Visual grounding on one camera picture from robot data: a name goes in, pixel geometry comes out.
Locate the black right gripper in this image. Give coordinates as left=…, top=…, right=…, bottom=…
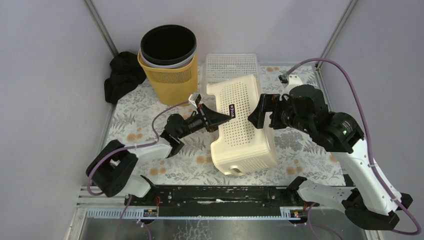
left=247, top=92, right=313, bottom=135

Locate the large cream plastic basket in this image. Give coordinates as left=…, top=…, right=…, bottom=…
left=206, top=74, right=278, bottom=176

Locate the yellow plastic waste bin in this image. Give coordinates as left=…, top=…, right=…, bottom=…
left=137, top=52, right=198, bottom=106

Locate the white mesh plastic basket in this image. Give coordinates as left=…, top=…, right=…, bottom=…
left=199, top=53, right=259, bottom=94

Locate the black bucket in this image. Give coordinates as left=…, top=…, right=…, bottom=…
left=139, top=24, right=197, bottom=69

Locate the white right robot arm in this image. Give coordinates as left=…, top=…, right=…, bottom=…
left=248, top=84, right=413, bottom=231

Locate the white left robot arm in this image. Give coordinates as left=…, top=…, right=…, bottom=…
left=85, top=103, right=232, bottom=206

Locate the floral patterned table mat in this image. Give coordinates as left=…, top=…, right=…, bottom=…
left=107, top=80, right=345, bottom=186

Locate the black crumpled cloth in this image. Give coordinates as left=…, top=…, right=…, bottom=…
left=104, top=51, right=147, bottom=104

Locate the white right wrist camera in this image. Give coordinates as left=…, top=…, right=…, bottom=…
left=278, top=74, right=303, bottom=100

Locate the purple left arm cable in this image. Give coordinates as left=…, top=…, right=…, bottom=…
left=86, top=100, right=191, bottom=197

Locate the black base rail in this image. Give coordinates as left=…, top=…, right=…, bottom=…
left=124, top=185, right=310, bottom=217

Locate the grey slotted cable duct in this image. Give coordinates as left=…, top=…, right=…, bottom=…
left=86, top=206, right=302, bottom=221

